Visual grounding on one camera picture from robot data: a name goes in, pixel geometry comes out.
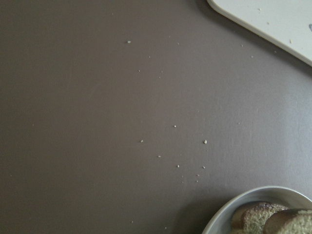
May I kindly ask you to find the cream rabbit tray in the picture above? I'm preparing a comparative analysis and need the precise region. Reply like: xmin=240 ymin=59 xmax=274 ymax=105
xmin=208 ymin=0 xmax=312 ymax=65

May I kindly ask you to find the bread slice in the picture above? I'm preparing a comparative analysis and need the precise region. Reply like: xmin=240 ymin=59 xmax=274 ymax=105
xmin=263 ymin=209 xmax=312 ymax=234
xmin=230 ymin=201 xmax=288 ymax=234

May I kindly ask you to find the bread slice on plate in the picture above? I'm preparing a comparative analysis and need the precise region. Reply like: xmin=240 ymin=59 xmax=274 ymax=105
xmin=230 ymin=201 xmax=288 ymax=234

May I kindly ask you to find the white round plate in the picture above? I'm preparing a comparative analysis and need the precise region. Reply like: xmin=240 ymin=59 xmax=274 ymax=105
xmin=202 ymin=186 xmax=312 ymax=234

